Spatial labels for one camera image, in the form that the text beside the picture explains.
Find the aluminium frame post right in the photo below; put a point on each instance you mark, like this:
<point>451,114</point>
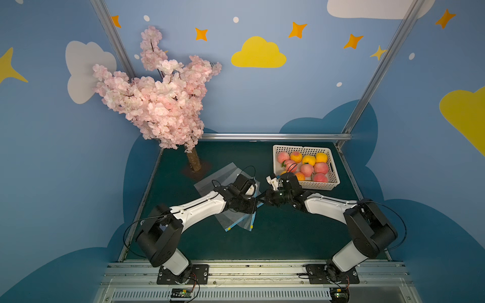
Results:
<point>404,29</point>

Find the clear zip-top bag blue zipper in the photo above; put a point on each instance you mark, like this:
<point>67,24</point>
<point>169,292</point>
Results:
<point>229,219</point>

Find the yellow peach back right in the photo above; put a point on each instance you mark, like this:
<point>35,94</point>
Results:
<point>321,157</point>

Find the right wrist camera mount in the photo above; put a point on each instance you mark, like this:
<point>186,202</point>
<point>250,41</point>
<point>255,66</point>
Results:
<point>273,180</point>

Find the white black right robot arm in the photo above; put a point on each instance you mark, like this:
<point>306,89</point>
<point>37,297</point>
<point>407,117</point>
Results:
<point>370,230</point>

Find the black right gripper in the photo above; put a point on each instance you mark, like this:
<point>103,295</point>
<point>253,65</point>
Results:
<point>276,196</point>

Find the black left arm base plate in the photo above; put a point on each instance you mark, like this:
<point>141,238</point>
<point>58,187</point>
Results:
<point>193,273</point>

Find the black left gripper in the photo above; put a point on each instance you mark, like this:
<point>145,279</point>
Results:
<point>249,204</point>

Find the white perforated plastic basket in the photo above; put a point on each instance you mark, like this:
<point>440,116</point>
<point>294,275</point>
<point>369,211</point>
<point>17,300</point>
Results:
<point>332,175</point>

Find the aluminium frame post left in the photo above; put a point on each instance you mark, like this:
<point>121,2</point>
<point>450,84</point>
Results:
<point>110,29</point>

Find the yellow peach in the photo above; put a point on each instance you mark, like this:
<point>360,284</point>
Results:
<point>321,157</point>
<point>309,159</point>

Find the orange wrinkled peach front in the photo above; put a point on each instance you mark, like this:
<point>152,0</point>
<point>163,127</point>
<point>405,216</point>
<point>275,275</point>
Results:
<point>300,176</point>

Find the orange wrinkled peach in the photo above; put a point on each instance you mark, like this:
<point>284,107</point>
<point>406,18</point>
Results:
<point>300,176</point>
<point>296,156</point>

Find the aluminium frame post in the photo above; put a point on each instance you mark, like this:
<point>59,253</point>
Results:
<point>404,29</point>
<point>110,29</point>

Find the orange wrinkled peach back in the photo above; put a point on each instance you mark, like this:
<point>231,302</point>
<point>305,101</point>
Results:
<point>296,156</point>

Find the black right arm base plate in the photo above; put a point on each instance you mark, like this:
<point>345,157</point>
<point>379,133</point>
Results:
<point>330,274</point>

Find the aluminium frame rail back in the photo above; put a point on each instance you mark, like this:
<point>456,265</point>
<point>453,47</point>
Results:
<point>274,137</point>

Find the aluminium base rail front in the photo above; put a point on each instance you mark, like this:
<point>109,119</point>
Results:
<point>257,281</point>

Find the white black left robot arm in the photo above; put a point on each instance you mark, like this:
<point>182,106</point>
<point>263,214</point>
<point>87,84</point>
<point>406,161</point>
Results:
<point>160,233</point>

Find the pink peach with leaf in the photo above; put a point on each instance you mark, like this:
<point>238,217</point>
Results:
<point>307,170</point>

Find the pink blossom artificial tree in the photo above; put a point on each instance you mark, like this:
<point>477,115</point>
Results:
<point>167,110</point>

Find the yellow peach back middle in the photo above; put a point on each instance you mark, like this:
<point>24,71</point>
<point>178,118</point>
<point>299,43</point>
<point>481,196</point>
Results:
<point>309,159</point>

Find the left green circuit board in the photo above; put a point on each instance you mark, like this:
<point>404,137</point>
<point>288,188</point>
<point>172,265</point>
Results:
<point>181,294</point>

